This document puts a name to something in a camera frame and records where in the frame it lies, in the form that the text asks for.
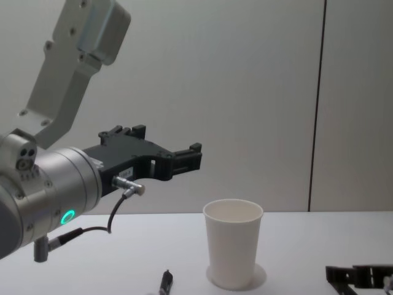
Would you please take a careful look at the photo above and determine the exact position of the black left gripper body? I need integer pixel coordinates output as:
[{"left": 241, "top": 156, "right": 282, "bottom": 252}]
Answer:
[{"left": 82, "top": 138, "right": 174, "bottom": 198}]

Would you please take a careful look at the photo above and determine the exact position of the white paper cup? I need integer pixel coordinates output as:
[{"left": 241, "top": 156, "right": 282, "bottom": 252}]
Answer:
[{"left": 202, "top": 199, "right": 264, "bottom": 291}]

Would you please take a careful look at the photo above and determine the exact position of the white round coaster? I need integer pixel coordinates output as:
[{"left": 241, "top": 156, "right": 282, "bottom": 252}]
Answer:
[{"left": 205, "top": 263, "right": 267, "bottom": 291}]

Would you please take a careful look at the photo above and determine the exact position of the white table cloth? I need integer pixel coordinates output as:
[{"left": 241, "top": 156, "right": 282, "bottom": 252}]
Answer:
[{"left": 0, "top": 211, "right": 393, "bottom": 295}]

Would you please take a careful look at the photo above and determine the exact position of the black pen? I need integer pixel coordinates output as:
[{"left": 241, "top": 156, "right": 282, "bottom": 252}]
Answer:
[{"left": 157, "top": 269, "right": 174, "bottom": 295}]

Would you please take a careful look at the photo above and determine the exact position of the thin dark wrist cable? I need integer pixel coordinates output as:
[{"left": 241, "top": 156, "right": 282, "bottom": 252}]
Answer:
[{"left": 45, "top": 175, "right": 147, "bottom": 248}]

